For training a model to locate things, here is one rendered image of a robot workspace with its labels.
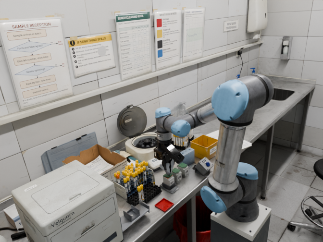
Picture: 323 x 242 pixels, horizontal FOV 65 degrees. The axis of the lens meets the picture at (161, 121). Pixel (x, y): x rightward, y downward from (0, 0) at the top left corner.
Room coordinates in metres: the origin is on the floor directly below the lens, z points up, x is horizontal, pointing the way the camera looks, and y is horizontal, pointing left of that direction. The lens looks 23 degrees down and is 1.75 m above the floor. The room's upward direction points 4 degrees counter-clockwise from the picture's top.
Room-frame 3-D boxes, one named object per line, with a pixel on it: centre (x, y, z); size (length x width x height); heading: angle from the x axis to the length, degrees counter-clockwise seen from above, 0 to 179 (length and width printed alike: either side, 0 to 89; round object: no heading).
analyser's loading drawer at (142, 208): (0.87, 0.18, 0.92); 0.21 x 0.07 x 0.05; 136
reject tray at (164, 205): (0.98, 0.02, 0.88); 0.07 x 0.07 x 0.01; 46
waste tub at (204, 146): (1.43, -0.27, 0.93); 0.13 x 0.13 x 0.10; 42
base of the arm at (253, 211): (0.89, -0.33, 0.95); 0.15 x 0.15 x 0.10
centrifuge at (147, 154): (1.44, 0.09, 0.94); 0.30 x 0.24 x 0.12; 37
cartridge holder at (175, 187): (1.12, -0.02, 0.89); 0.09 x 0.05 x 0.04; 46
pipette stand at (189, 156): (1.32, -0.13, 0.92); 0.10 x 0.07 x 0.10; 131
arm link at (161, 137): (1.12, -0.01, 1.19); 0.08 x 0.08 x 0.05
